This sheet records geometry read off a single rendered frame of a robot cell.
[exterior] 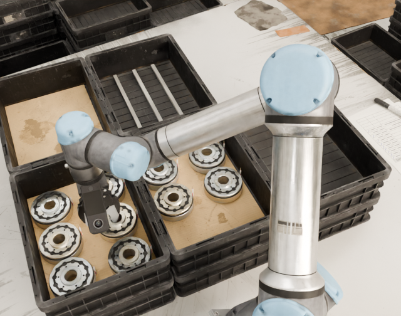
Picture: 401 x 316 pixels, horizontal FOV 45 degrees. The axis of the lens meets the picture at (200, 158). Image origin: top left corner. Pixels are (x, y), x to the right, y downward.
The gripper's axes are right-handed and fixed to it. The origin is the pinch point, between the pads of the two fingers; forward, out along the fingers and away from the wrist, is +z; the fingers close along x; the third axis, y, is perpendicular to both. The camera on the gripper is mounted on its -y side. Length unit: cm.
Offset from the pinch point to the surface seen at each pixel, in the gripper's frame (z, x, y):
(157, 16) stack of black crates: 47, -54, 157
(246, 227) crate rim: -8.0, -31.2, -17.2
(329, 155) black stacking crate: 2, -66, 3
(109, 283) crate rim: -7.8, 1.7, -20.1
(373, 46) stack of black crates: 58, -160, 104
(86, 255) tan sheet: 2.0, 6.0, -5.5
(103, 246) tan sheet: 2.0, 1.6, -4.3
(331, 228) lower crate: 11, -58, -15
